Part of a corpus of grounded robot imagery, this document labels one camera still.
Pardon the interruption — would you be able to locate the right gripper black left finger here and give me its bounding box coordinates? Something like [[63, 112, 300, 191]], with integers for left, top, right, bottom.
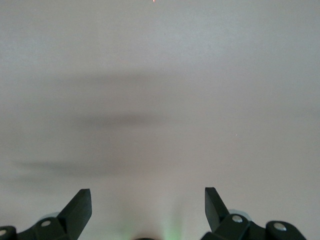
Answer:
[[0, 188, 93, 240]]

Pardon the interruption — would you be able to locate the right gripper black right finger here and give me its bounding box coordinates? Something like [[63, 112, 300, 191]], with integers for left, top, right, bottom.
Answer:
[[201, 186, 310, 240]]

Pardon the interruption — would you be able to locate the brown table cover mat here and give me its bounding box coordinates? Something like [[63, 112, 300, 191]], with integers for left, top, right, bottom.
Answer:
[[0, 0, 320, 240]]

